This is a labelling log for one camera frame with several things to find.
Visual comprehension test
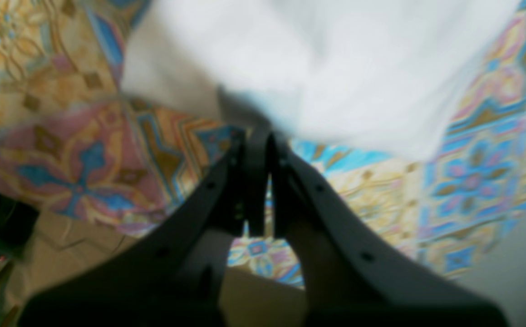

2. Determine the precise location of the right gripper white fixed right finger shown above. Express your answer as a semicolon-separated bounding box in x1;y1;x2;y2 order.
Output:
266;133;508;327

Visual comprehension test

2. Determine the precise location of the right gripper black moving left finger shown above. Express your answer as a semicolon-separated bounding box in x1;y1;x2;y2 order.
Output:
18;129;270;327

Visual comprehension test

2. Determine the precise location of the white printed T-shirt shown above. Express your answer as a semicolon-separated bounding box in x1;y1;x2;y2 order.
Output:
120;0;519;161

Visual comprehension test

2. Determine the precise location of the patterned tablecloth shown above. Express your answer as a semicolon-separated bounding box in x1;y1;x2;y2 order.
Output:
0;0;526;280

